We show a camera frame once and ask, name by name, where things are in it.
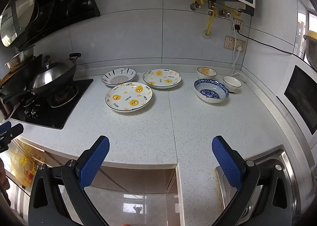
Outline small white bowl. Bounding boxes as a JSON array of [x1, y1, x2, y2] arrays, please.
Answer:
[[222, 76, 242, 93]]

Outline white power cable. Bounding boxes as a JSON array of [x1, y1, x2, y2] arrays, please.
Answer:
[[231, 45, 248, 83]]

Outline steel sink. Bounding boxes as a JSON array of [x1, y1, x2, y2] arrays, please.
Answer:
[[215, 145, 301, 226]]

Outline person's left hand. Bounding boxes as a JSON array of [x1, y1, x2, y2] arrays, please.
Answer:
[[0, 159, 11, 207]]

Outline blue floral bowl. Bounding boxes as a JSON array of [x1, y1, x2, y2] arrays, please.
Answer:
[[194, 79, 230, 103]]

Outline orange flower bowl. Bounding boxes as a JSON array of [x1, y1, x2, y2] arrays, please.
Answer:
[[197, 67, 217, 77]]

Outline steel wok lid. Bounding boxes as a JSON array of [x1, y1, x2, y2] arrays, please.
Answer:
[[31, 55, 75, 90]]

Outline yellow gas hose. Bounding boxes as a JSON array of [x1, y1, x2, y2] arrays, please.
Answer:
[[203, 8, 215, 37]]

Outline black gas stove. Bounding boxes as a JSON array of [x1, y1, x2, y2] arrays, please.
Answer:
[[10, 79, 94, 130]]

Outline white plate black stripes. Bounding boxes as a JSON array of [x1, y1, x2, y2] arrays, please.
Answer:
[[101, 68, 137, 86]]

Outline white plate large bear print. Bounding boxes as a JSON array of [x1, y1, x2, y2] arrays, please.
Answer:
[[105, 82, 153, 113]]

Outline steel bowl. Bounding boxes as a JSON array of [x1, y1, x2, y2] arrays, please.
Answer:
[[5, 45, 35, 73]]

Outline white plate small bear print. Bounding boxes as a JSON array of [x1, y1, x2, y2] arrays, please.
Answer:
[[143, 69, 182, 89]]

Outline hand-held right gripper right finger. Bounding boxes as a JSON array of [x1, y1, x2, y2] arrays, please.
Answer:
[[211, 135, 294, 226]]

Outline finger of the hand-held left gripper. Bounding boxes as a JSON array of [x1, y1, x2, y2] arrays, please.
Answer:
[[0, 123, 24, 153], [0, 121, 12, 134]]

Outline black wok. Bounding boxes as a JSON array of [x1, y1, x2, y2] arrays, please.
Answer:
[[0, 53, 82, 111]]

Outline beige wall socket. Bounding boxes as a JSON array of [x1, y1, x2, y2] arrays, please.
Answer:
[[224, 36, 246, 51]]

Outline gold print cabinet door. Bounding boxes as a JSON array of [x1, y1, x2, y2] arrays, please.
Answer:
[[5, 139, 47, 189]]

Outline black power cable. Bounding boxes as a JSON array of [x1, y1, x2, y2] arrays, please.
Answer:
[[236, 26, 317, 68]]

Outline built-in black oven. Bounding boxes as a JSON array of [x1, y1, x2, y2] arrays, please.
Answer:
[[276, 64, 317, 135]]

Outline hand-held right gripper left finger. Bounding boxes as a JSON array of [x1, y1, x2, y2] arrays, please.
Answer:
[[28, 135, 111, 226]]

